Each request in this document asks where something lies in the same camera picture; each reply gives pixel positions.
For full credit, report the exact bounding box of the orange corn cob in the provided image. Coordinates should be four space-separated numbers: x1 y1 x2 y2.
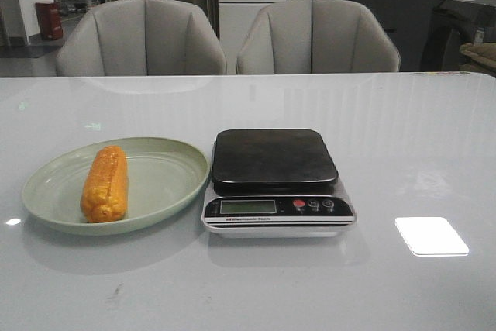
80 145 128 223

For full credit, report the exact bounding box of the black electronic kitchen scale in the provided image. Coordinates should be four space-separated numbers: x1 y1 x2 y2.
201 129 357 238

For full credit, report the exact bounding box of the pale green plate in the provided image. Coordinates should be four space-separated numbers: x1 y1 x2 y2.
22 137 210 236

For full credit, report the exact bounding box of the right grey upholstered chair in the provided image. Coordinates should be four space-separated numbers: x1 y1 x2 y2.
236 0 401 75

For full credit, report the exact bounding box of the grey upholstered chair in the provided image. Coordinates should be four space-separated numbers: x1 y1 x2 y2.
55 0 226 77
236 0 401 75

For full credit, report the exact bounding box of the left grey upholstered chair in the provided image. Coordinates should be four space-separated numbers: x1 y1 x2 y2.
55 0 226 77

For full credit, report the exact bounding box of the red bin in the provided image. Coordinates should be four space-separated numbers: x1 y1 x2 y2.
35 2 63 40

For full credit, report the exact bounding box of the black appliance at right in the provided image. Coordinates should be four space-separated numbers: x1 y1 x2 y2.
420 0 495 71

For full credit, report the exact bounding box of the tan folded cushion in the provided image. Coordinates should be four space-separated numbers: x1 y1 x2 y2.
460 43 496 77

